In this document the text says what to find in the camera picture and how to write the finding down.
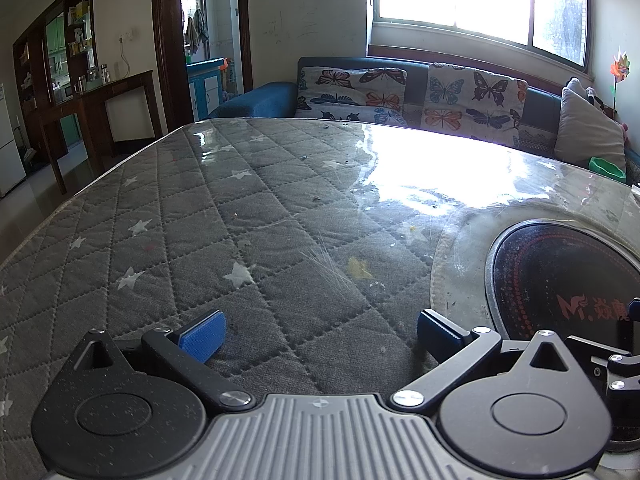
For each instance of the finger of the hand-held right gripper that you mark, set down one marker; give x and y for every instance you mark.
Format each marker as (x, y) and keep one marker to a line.
(622, 364)

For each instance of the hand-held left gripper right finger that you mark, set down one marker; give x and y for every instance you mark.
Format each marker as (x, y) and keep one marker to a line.
(434, 332)

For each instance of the blue cabinet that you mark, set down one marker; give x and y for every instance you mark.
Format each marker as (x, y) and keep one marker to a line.
(202, 85)

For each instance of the dark wooden console table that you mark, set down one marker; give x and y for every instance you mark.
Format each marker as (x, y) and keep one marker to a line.
(95, 100)

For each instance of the white refrigerator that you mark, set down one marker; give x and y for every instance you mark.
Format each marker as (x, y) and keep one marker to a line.
(7, 145)

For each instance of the black round induction cooker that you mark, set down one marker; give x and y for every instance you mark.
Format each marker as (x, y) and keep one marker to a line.
(550, 270)

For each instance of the grey quilted star table cover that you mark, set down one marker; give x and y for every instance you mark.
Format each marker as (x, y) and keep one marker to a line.
(200, 210)

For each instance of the grey pillow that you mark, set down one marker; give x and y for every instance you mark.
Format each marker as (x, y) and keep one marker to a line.
(587, 130)

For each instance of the dark wooden door frame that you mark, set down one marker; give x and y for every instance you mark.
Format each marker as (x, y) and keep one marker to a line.
(167, 35)

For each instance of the yellow paper scrap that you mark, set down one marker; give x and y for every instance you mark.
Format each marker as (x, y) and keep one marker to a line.
(359, 269)

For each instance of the panda plush toy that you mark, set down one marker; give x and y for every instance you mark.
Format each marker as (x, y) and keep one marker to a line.
(597, 100)

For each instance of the butterfly print cushion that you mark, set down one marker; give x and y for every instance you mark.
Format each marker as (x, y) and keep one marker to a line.
(350, 92)
(470, 100)

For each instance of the round beige mat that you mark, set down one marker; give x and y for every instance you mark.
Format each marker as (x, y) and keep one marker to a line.
(457, 260)

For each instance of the white wall socket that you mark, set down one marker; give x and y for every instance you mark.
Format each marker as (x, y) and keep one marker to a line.
(127, 36)

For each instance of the green bowl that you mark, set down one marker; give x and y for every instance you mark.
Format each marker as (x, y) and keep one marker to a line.
(606, 167)

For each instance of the blue sofa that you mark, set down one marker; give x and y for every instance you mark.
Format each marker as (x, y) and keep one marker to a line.
(270, 95)

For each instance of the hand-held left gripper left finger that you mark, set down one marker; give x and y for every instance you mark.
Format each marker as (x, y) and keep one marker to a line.
(202, 336)

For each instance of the colourful pinwheel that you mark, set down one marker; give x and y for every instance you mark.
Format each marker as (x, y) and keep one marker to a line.
(620, 67)

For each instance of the wooden shelf cabinet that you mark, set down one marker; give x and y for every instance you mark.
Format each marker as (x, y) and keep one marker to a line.
(35, 70)

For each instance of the clear glass jar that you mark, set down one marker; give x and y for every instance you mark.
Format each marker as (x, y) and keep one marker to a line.
(105, 73)

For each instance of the hanging grey clothes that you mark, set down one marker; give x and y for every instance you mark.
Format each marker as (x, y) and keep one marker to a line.
(197, 30)

